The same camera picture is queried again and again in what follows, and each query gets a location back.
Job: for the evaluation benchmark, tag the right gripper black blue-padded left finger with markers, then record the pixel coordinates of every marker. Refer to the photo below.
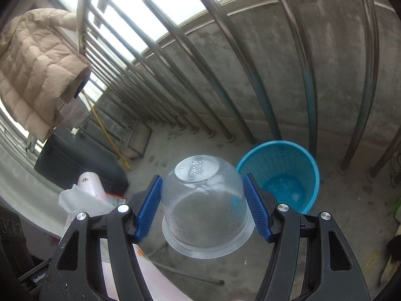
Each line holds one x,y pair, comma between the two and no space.
75,271

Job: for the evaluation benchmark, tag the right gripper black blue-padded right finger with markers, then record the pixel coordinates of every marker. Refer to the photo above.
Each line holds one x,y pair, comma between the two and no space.
331,269

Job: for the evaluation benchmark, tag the clear plastic cup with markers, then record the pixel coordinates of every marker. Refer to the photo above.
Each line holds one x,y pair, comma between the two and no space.
206,215

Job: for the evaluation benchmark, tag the white cloth glove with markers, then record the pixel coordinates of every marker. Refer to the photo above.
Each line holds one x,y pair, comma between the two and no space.
75,201

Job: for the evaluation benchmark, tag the blue plastic trash basket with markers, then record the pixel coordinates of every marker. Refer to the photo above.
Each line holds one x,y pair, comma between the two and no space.
285,169

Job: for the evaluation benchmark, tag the pink patterned tablecloth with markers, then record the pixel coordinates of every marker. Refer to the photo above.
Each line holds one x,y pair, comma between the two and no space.
159,286

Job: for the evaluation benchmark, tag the beige puffer jacket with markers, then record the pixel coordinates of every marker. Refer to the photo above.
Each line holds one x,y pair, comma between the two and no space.
40,70

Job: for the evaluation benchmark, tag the metal window railing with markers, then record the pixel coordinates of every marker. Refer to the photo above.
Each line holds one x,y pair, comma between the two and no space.
250,68

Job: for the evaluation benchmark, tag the yellow broom handle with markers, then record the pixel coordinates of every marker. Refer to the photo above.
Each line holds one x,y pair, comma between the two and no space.
109,139

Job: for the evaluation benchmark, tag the metal step frame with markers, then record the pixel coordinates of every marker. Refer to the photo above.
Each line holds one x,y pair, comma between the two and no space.
130,135

